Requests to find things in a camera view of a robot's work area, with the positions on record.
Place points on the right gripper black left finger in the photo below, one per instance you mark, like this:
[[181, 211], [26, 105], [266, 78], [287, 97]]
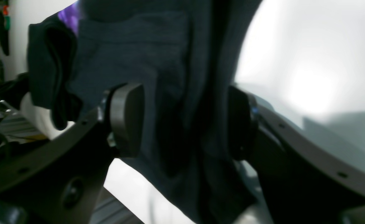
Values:
[[61, 181]]

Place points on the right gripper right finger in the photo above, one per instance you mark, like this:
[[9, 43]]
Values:
[[301, 183]]

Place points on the black T-shirt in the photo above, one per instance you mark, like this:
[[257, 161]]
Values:
[[184, 52]]

